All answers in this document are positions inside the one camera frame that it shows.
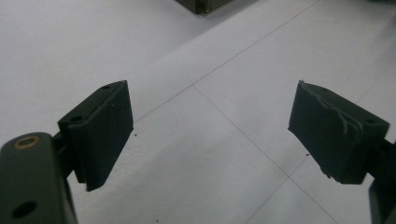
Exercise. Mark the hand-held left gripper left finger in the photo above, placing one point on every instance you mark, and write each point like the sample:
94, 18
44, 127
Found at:
99, 137

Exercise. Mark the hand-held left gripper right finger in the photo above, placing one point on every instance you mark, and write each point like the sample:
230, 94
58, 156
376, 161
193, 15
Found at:
330, 140

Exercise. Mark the smoky transparent plastic drawer cabinet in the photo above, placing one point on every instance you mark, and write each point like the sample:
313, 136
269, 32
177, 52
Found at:
190, 3

